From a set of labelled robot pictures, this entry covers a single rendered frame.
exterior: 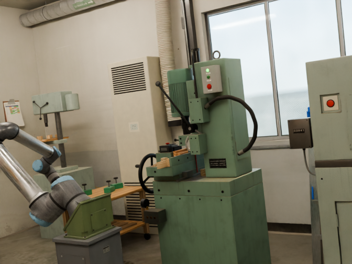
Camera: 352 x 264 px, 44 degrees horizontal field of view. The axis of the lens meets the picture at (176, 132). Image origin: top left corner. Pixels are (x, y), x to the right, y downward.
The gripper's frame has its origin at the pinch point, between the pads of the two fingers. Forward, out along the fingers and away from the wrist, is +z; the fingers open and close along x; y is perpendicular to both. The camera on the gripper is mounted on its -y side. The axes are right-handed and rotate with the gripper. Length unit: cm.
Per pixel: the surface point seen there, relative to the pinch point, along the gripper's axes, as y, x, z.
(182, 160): 93, 31, 53
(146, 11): 62, 164, -138
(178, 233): 62, 17, 83
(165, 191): 74, 19, 59
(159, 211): 67, 11, 66
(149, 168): 81, 16, 43
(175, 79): 125, 44, 13
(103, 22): 22, 150, -179
